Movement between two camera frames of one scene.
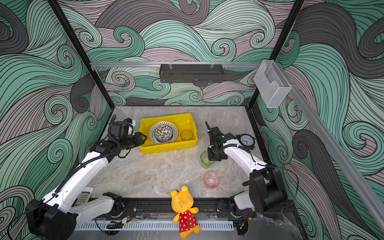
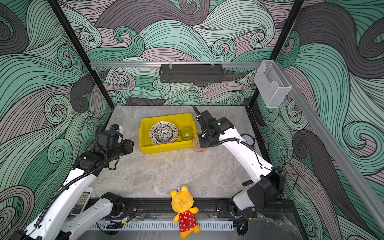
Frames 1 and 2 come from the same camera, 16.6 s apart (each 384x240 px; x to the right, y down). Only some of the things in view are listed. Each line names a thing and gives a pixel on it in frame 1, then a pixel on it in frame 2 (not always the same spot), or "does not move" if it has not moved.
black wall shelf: [191, 73] does not move
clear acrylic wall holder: [271, 82] does not move
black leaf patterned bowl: [163, 133] does not move
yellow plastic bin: [168, 133] does not move
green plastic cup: [206, 163] -> [186, 133]
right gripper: [211, 157] -> [203, 143]
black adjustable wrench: [245, 183] does not move
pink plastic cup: [211, 179] -> [196, 146]
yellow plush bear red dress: [182, 202] does not move
